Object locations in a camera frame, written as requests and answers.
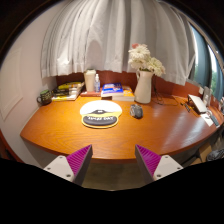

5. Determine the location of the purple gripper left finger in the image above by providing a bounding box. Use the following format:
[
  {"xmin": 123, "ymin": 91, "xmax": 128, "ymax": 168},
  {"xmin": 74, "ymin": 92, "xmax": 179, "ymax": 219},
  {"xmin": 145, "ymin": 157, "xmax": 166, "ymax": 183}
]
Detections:
[{"xmin": 44, "ymin": 145, "xmax": 93, "ymax": 186}]

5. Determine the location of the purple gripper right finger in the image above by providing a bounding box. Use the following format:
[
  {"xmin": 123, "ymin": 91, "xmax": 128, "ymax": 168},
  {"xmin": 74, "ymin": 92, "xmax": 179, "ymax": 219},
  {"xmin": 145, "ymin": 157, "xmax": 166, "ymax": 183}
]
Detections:
[{"xmin": 135, "ymin": 145, "xmax": 182, "ymax": 184}]

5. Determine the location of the white yellow mouse pad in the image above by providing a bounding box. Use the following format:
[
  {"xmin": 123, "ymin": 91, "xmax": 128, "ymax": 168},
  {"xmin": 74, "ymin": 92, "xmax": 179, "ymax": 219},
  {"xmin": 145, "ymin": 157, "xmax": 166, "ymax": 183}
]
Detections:
[{"xmin": 80, "ymin": 100, "xmax": 122, "ymax": 129}]

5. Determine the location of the dark green mug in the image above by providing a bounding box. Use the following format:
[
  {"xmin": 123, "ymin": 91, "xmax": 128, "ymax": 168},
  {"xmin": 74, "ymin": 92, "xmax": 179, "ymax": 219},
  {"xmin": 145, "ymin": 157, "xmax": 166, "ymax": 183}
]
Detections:
[{"xmin": 37, "ymin": 90, "xmax": 52, "ymax": 106}]

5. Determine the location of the yellow orange book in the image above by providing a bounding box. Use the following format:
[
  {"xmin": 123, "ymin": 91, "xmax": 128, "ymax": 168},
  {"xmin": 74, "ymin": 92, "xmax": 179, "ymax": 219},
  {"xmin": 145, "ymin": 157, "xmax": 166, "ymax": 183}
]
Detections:
[{"xmin": 112, "ymin": 86, "xmax": 135, "ymax": 102}]

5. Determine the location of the red flat book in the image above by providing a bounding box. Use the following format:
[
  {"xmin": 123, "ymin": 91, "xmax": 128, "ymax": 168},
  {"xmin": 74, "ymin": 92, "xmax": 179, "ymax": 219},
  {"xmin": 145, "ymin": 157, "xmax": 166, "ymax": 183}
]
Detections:
[{"xmin": 80, "ymin": 91, "xmax": 101, "ymax": 97}]

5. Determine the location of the stack of yellow books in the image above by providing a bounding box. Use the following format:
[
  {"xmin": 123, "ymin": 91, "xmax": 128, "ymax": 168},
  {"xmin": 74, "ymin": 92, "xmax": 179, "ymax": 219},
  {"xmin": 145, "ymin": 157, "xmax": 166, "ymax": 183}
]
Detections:
[{"xmin": 52, "ymin": 82, "xmax": 84, "ymax": 101}]

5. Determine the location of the white flat device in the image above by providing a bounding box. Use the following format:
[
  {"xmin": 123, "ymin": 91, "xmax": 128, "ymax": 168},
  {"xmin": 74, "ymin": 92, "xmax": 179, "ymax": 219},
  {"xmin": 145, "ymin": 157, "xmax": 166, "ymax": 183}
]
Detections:
[{"xmin": 188, "ymin": 94, "xmax": 207, "ymax": 113}]

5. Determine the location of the black remote control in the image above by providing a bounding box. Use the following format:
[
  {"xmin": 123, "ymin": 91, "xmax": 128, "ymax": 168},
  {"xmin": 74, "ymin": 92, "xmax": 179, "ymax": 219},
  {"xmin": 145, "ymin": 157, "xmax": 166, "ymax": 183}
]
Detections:
[{"xmin": 207, "ymin": 112, "xmax": 220, "ymax": 128}]

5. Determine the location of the white ceramic pitcher vase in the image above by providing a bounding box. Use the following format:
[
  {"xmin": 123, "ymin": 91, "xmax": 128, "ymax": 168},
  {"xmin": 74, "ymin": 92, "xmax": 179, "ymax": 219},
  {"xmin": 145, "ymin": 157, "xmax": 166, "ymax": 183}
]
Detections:
[{"xmin": 134, "ymin": 71, "xmax": 153, "ymax": 104}]

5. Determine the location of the blue book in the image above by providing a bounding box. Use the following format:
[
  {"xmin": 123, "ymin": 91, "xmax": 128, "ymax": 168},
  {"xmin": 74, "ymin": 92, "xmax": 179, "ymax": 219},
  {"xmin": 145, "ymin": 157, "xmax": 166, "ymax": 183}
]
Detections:
[{"xmin": 101, "ymin": 83, "xmax": 123, "ymax": 97}]

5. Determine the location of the clear sanitizer bottle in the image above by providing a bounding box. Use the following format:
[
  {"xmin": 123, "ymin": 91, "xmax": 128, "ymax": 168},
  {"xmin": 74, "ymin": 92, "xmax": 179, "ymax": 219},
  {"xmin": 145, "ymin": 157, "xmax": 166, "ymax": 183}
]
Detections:
[{"xmin": 94, "ymin": 74, "xmax": 100, "ymax": 92}]

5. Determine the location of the white cylindrical container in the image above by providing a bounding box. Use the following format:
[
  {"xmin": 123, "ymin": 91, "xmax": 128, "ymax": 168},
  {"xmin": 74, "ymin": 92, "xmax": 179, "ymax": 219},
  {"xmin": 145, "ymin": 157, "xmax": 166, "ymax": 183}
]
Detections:
[{"xmin": 84, "ymin": 69, "xmax": 96, "ymax": 92}]

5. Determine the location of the white flower bouquet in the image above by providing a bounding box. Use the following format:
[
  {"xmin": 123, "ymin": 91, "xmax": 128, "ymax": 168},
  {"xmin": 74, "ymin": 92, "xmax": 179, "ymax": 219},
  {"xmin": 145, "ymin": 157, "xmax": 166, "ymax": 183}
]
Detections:
[{"xmin": 128, "ymin": 43, "xmax": 165, "ymax": 76}]

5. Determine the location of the white curtain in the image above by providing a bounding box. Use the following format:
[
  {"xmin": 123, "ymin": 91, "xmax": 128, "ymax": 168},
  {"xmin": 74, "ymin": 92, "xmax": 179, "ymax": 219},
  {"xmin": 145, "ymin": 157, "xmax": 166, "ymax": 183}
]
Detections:
[{"xmin": 41, "ymin": 0, "xmax": 195, "ymax": 85}]

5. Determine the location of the black cable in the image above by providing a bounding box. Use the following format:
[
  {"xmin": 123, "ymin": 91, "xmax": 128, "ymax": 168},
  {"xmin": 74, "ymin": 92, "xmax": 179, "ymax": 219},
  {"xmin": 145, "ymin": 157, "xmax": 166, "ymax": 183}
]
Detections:
[{"xmin": 151, "ymin": 75, "xmax": 180, "ymax": 107}]

